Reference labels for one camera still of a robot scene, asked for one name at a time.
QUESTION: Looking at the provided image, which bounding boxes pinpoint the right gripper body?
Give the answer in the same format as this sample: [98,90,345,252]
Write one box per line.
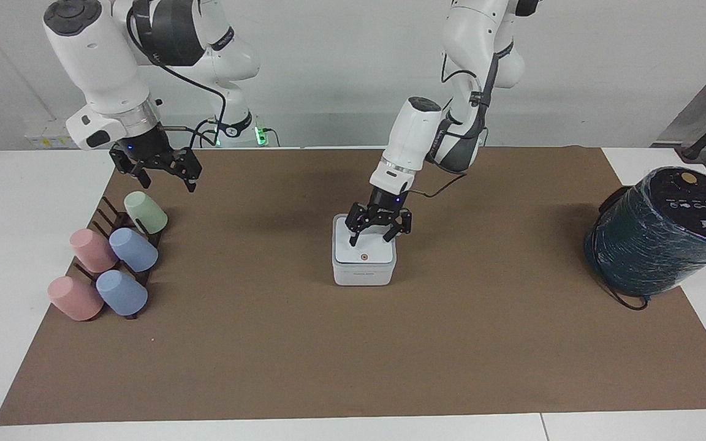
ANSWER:
[112,124,174,168]

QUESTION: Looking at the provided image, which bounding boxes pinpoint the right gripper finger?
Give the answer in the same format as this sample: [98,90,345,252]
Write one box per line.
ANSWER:
[155,148,202,194]
[110,151,152,189]

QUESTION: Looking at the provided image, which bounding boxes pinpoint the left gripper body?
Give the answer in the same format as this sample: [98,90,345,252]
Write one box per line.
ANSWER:
[368,186,404,214]

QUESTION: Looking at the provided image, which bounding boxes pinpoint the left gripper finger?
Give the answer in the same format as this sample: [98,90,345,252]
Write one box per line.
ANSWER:
[345,203,380,247]
[383,208,413,243]

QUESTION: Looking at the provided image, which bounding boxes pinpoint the white square trash can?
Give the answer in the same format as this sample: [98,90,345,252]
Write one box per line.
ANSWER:
[332,213,398,287]

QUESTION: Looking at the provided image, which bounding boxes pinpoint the green plastic cup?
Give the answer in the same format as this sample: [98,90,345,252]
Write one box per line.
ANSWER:
[124,191,169,235]

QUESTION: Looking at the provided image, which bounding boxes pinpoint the dark wooden cup rack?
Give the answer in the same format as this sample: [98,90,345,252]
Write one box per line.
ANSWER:
[73,196,161,320]

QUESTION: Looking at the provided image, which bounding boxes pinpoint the blue plastic cup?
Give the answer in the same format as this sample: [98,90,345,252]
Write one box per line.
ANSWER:
[109,228,159,273]
[96,269,148,317]

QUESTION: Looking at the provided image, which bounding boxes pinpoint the pink plastic cup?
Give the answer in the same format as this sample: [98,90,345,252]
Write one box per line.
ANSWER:
[47,276,104,322]
[70,228,119,274]

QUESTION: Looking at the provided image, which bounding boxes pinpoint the dark teal wrapped cylinder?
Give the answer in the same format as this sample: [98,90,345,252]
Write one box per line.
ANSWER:
[584,167,706,298]

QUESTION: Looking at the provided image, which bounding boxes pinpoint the black cable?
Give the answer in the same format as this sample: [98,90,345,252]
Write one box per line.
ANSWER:
[125,6,229,149]
[402,52,490,200]
[592,184,650,311]

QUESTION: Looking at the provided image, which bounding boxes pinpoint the white wall socket strip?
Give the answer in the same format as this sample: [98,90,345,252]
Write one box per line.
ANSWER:
[25,121,77,150]

